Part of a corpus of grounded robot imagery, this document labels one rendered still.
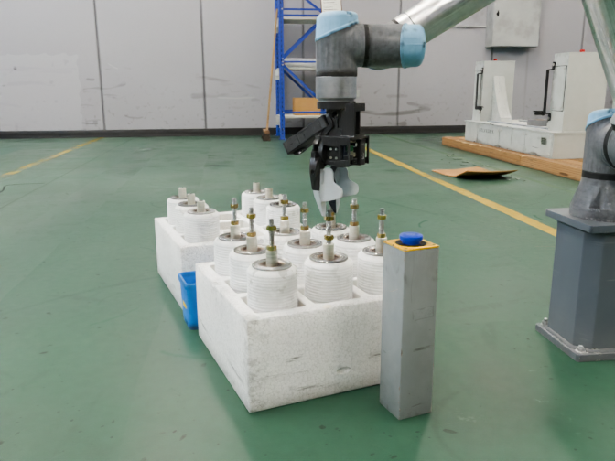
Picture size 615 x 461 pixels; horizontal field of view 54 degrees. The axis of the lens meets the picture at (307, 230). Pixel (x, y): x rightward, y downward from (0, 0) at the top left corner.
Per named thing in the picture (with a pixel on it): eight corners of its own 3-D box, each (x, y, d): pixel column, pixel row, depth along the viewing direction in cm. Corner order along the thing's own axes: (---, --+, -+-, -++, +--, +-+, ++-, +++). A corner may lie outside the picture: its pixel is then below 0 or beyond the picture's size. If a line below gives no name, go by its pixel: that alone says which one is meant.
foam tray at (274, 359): (343, 311, 159) (344, 245, 155) (429, 373, 124) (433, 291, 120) (198, 335, 144) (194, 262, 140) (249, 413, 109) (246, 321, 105)
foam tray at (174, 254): (272, 258, 208) (271, 207, 204) (318, 293, 173) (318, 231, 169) (157, 272, 193) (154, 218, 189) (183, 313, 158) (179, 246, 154)
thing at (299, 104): (318, 114, 726) (318, 97, 722) (320, 115, 702) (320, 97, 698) (292, 114, 723) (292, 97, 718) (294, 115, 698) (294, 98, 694)
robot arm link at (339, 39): (365, 9, 103) (316, 9, 103) (364, 76, 106) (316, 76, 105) (359, 15, 111) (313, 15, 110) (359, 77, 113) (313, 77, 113)
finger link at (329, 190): (336, 219, 109) (340, 168, 108) (309, 216, 113) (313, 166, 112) (345, 219, 112) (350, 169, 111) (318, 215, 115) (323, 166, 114)
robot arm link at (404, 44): (414, 26, 115) (357, 26, 114) (428, 20, 104) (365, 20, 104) (412, 69, 117) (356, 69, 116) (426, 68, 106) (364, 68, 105)
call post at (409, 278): (411, 394, 116) (416, 238, 109) (432, 412, 110) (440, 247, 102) (378, 402, 113) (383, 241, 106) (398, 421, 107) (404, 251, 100)
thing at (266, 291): (242, 349, 120) (239, 262, 116) (286, 340, 124) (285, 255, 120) (259, 369, 111) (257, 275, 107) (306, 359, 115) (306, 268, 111)
